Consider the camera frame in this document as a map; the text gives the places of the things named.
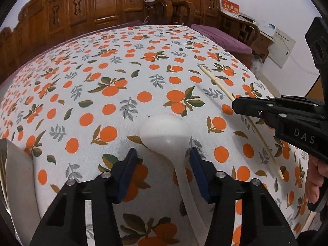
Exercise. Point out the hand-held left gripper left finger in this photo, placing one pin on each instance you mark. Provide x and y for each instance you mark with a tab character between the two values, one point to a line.
128	176

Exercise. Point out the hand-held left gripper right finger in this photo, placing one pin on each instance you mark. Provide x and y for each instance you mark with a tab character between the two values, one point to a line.
201	176

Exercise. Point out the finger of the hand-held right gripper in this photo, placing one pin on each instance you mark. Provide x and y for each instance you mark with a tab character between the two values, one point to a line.
266	115
256	102

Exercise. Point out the light bamboo chopstick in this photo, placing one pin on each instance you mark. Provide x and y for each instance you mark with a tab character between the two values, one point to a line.
217	83

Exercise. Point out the white plastic ladle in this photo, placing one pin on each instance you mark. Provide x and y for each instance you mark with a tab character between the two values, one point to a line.
164	135

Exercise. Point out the person's right hand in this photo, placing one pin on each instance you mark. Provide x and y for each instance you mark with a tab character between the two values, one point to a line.
314	184

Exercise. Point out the white plastic bags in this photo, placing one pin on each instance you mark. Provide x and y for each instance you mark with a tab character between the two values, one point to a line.
258	62

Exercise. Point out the purple armchair cushion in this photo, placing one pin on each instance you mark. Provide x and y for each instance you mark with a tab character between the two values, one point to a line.
225	41

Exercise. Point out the orange print tablecloth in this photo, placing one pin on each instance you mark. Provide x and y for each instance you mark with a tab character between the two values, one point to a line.
128	82

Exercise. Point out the red desk calendar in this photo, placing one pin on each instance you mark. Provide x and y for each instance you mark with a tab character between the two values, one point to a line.
230	6

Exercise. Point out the wooden dining chair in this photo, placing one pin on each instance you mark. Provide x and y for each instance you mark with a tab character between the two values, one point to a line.
156	11
183	12

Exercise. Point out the long carved wooden bench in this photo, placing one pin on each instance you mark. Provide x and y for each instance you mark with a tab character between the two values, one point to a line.
102	5

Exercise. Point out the white wall panel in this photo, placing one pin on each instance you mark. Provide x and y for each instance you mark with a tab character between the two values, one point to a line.
281	47

